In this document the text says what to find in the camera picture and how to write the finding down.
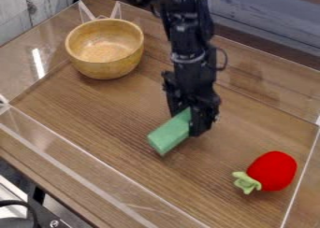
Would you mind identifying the green rectangular block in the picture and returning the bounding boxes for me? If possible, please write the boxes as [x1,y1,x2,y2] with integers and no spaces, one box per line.
[147,108,191,156]

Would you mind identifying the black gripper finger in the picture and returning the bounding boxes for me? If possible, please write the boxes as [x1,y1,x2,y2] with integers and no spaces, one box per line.
[189,103,219,136]
[166,90,191,116]

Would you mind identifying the black metal table bracket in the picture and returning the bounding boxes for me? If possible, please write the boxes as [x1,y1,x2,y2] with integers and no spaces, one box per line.
[28,186,87,228]

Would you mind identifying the clear acrylic tray wall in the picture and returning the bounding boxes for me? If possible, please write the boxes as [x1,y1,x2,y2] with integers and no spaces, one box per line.
[0,7,320,228]

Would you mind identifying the brown wooden bowl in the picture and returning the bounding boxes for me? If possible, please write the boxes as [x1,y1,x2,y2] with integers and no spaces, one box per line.
[65,19,144,80]

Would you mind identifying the red plush strawberry toy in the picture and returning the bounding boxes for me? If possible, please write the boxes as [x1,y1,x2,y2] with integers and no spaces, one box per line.
[233,150,297,194]

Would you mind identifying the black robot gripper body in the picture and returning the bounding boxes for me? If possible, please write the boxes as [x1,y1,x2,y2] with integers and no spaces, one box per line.
[159,50,222,118]

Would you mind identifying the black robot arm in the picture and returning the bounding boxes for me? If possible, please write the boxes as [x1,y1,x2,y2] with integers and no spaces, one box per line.
[127,0,221,136]

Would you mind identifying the black cable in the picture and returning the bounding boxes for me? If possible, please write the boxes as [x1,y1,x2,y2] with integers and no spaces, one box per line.
[0,199,41,228]

